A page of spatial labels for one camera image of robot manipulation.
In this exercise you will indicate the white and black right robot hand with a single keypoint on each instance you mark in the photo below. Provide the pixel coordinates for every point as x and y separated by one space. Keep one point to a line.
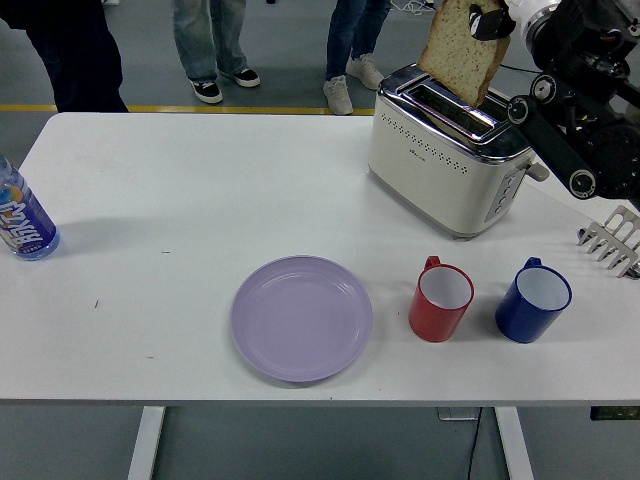
492 25

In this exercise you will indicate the brown-crusted bread slice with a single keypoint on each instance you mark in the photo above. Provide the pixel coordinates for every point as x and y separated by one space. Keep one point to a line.
460 55

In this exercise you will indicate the grey toaster lever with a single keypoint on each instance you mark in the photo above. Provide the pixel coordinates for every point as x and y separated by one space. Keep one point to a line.
539 172

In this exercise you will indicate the blue-labelled water bottle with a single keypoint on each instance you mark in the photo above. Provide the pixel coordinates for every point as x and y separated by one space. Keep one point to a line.
25 220

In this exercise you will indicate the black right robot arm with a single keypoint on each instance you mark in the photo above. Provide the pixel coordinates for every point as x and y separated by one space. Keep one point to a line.
590 100

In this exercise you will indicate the purple plate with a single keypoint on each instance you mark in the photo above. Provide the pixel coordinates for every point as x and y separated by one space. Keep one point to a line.
300 320

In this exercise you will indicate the cream and chrome toaster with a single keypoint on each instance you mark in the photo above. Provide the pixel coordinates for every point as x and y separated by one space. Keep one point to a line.
430 170

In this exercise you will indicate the metal toast rack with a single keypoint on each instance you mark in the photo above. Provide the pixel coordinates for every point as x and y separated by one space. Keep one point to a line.
612 240

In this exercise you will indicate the person in light jeans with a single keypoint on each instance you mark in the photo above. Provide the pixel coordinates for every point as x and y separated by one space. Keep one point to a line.
200 40

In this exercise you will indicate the blue enamel mug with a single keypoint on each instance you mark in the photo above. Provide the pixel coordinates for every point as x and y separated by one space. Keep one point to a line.
517 320

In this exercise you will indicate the red enamel mug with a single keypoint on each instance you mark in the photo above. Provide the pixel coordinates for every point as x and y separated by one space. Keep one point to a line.
430 320

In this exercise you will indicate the grey under-table control box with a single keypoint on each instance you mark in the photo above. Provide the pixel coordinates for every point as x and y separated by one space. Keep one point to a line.
457 413

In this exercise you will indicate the black table control panel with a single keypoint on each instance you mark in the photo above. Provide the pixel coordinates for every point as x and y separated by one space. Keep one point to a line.
615 413

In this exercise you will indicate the person in dark trousers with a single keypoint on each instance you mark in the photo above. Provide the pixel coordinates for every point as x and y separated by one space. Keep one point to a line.
75 55

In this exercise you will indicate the white table leg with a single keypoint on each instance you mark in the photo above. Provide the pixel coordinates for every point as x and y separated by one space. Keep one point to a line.
515 445
146 445

